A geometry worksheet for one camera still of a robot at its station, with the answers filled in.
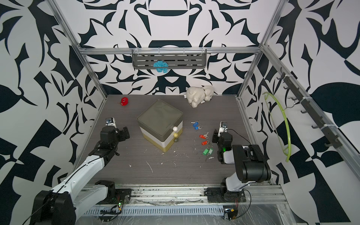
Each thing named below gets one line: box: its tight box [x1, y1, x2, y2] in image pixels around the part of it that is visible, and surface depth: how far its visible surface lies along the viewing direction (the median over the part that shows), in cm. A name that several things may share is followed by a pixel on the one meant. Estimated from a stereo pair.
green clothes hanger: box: [262, 91, 292, 163], surface depth 66 cm
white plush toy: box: [183, 85, 214, 109], surface depth 113 cm
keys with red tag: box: [199, 132, 210, 146], surface depth 98 cm
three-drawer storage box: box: [136, 99, 184, 153], surface depth 82 cm
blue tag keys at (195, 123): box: [190, 120, 200, 128], surface depth 107 cm
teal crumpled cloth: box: [152, 60, 169, 74], surface depth 93 cm
